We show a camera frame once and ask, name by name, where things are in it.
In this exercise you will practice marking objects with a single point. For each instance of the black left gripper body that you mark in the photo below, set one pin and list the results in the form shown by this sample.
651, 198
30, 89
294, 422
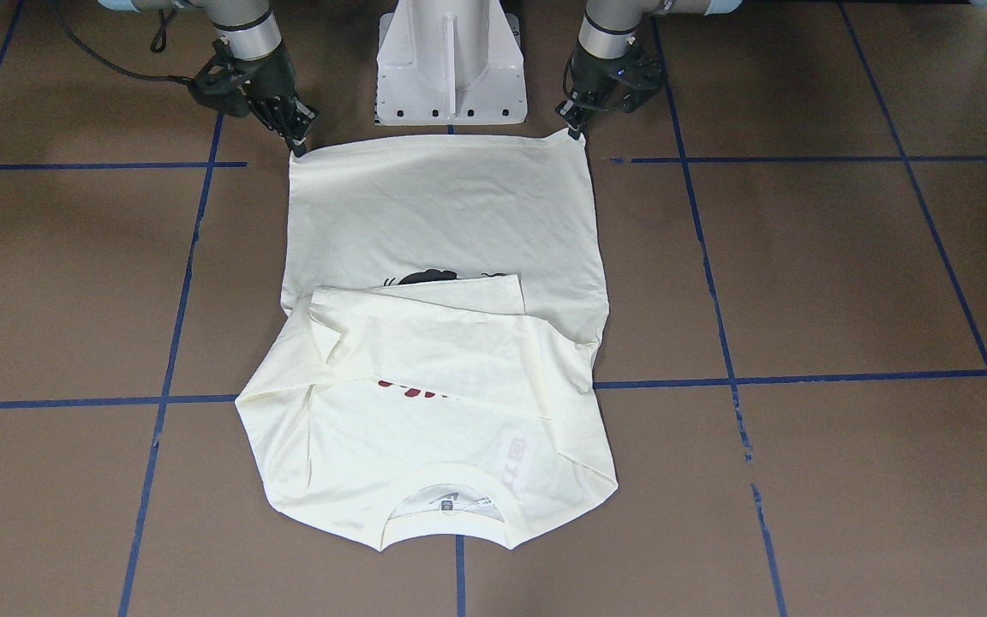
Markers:
589, 80

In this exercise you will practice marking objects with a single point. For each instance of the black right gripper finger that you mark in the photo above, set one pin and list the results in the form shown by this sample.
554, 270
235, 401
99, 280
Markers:
280, 124
300, 119

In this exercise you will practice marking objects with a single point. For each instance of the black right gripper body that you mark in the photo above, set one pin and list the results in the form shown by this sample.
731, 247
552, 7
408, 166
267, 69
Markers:
267, 77

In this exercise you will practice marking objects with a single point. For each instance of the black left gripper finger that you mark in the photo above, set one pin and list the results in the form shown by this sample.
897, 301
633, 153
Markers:
579, 123
565, 109

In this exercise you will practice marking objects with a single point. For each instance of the cream long-sleeve cat shirt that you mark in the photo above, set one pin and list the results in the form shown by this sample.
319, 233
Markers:
445, 302

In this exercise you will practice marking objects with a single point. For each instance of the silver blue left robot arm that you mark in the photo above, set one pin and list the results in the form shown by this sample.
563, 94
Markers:
608, 27

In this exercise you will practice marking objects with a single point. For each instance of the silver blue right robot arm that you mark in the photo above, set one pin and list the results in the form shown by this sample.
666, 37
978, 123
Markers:
248, 26

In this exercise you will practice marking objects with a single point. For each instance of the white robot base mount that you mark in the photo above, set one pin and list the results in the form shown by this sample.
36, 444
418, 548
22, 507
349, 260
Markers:
449, 63

